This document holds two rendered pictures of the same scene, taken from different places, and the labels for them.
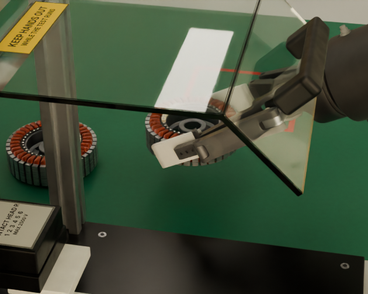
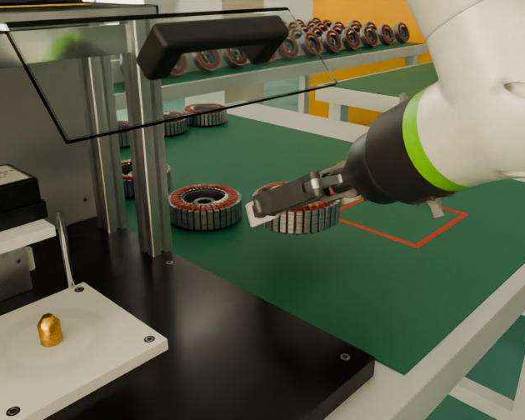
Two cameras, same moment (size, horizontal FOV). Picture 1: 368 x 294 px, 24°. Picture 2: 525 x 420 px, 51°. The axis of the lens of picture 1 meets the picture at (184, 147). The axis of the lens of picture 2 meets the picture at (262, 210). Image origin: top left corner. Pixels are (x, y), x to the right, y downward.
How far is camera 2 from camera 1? 50 cm
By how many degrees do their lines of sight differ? 30
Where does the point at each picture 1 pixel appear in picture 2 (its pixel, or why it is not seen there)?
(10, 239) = not seen: outside the picture
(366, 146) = (485, 276)
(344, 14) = not seen: outside the picture
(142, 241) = (191, 276)
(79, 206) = (157, 231)
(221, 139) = (272, 195)
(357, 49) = (397, 111)
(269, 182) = (358, 275)
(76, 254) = (38, 227)
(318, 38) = (242, 20)
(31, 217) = (5, 177)
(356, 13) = not seen: outside the picture
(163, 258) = (192, 292)
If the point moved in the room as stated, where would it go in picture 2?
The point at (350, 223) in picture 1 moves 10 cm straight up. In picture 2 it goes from (404, 330) to (414, 244)
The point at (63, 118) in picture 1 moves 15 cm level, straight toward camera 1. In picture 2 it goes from (141, 141) to (45, 182)
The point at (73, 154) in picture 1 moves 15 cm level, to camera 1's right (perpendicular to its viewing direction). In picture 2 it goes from (149, 179) to (257, 205)
